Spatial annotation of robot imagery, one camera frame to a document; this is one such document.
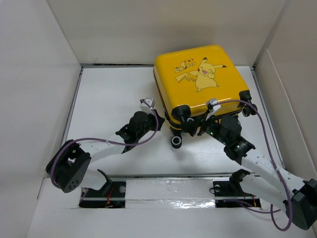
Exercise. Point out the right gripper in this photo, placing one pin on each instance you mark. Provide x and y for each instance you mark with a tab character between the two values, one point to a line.
191	126

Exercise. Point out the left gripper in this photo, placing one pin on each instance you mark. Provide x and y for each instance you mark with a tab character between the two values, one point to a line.
152	117

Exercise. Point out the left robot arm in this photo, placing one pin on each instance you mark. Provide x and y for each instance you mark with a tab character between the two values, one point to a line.
69	168

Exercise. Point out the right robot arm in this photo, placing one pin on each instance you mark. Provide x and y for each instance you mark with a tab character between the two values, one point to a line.
293	195

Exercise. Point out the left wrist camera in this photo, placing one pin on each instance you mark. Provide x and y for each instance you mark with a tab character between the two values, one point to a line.
147	105

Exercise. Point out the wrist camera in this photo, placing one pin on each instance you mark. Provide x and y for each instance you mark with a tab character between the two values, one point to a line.
147	105
213	106

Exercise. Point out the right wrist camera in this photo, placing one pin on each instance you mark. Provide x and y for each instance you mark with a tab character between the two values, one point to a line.
213	106

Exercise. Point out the metal base rail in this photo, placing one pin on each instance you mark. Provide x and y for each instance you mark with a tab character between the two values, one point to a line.
165	193

